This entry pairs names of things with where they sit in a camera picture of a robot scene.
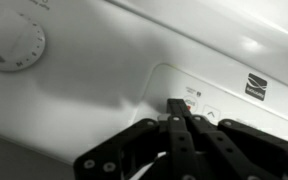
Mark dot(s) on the white stove knob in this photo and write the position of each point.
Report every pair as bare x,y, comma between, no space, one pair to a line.
12,41

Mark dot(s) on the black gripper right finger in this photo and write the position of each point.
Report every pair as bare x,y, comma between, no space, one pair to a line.
237,150

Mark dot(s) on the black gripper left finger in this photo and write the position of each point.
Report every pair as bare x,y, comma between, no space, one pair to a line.
180,150

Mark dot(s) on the white electric stove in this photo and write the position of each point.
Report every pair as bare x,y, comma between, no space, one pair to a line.
117,66

